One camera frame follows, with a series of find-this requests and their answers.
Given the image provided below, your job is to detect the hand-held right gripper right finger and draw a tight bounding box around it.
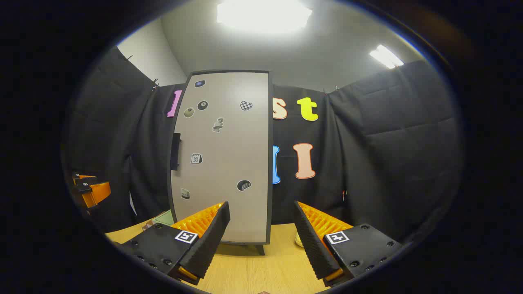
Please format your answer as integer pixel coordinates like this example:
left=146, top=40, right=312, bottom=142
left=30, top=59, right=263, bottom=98
left=293, top=201, right=403, bottom=287

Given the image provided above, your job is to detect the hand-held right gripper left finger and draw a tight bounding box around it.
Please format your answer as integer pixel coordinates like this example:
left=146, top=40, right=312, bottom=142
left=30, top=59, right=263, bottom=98
left=123, top=201, right=230, bottom=285

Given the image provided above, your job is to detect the grey cabinet door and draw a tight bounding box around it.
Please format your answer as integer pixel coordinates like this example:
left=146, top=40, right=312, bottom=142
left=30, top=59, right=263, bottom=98
left=171, top=73, right=270, bottom=245

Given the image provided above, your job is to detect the dark grey cabinet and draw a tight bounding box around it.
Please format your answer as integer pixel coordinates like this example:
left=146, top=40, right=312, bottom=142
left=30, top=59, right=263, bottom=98
left=168, top=69, right=274, bottom=256

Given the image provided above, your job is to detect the black cabinet door handle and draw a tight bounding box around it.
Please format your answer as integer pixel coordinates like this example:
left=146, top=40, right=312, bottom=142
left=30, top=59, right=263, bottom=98
left=170, top=133, right=181, bottom=171

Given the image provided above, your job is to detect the green square mat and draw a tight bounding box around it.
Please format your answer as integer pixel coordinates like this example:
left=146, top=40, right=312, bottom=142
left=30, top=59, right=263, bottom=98
left=152, top=209, right=177, bottom=227

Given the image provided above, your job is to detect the black backdrop cloth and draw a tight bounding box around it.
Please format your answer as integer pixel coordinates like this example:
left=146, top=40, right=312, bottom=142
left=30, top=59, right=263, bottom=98
left=67, top=47, right=464, bottom=245

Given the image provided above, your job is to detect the narrow ceiling light strip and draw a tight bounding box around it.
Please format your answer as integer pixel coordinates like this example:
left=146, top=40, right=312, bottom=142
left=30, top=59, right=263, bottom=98
left=370, top=44, right=404, bottom=69

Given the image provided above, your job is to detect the large ceiling light panel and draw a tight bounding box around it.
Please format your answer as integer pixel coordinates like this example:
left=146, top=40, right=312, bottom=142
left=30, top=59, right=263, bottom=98
left=217, top=0, right=313, bottom=34

